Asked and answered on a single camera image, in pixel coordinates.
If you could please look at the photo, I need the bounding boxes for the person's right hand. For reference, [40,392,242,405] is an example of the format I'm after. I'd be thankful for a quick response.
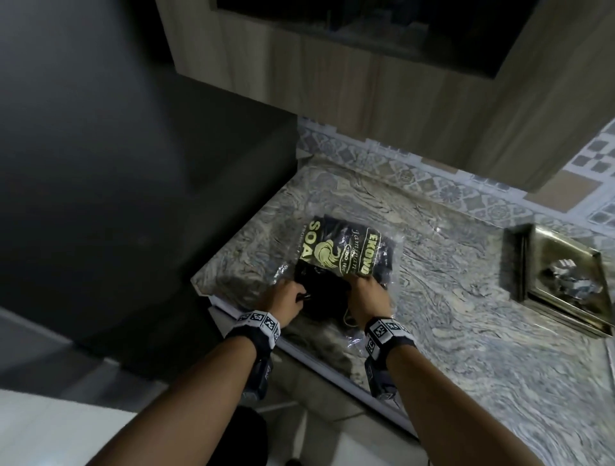
[345,276,393,327]

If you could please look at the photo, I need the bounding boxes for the person's left hand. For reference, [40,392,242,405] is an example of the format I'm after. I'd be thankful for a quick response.
[260,279,309,331]

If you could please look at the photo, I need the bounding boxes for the clear plastic bag black contents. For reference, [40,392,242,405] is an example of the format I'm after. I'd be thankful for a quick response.
[269,207,403,357]

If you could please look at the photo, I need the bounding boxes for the person's left forearm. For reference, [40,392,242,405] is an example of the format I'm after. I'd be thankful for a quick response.
[86,330,258,466]

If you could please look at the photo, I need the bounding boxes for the person's right forearm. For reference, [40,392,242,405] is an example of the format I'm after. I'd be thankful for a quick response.
[384,338,546,466]

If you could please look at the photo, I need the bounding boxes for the yellow black printed label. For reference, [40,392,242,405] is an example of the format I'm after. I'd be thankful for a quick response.
[299,217,380,280]

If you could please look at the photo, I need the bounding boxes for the square metal tray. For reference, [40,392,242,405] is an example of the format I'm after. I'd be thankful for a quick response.
[502,223,615,339]

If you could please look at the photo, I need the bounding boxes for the dark refrigerator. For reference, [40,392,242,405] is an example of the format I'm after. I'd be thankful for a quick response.
[0,0,299,366]

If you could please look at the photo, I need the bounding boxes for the crumpled foil piece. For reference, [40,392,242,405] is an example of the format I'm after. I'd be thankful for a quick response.
[542,258,603,301]

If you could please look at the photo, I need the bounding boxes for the left wrist camera band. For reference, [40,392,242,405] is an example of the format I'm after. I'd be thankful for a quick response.
[226,309,282,403]

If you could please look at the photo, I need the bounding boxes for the wrist camera band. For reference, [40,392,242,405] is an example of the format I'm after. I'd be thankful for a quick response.
[361,314,418,400]
[226,309,282,403]

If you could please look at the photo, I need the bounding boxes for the right wrist camera band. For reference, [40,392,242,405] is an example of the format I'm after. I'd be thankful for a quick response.
[361,314,418,400]

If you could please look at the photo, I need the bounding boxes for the wooden wall cabinet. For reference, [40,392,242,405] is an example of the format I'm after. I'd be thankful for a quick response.
[155,0,615,193]

